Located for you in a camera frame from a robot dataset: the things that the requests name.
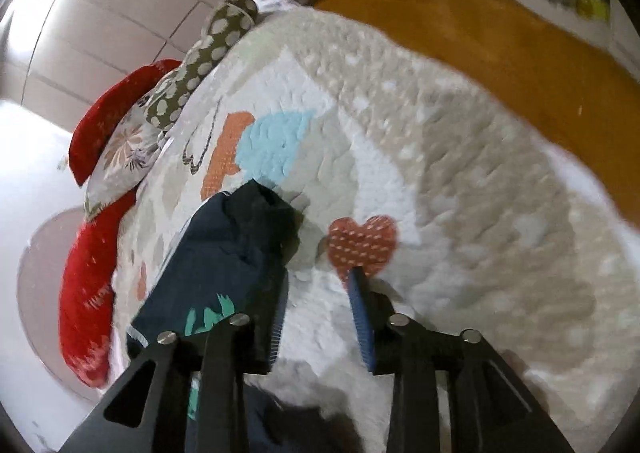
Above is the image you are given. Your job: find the navy striped child pant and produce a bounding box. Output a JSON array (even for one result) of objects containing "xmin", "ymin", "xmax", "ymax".
[{"xmin": 126, "ymin": 181, "xmax": 302, "ymax": 452}]

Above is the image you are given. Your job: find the small red pillow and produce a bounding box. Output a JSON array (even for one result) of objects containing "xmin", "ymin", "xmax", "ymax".
[{"xmin": 68, "ymin": 58, "xmax": 180, "ymax": 186}]

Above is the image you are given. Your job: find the large red pillow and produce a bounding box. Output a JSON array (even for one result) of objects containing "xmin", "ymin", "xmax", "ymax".
[{"xmin": 58, "ymin": 191, "xmax": 136, "ymax": 388}]

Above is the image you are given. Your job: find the pink white bedsheet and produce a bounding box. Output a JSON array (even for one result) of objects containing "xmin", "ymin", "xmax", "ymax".
[{"xmin": 253, "ymin": 0, "xmax": 299, "ymax": 16}]

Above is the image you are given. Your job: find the heart pattern quilted blanket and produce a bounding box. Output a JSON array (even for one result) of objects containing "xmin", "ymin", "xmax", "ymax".
[{"xmin": 113, "ymin": 8, "xmax": 639, "ymax": 452}]

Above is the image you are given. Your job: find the floral grey pillow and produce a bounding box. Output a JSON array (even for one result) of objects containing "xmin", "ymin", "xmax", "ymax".
[{"xmin": 85, "ymin": 92, "xmax": 163, "ymax": 221}]

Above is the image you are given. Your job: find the olive polka dot pillow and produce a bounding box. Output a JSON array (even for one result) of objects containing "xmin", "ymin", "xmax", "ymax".
[{"xmin": 144, "ymin": 0, "xmax": 257, "ymax": 131}]

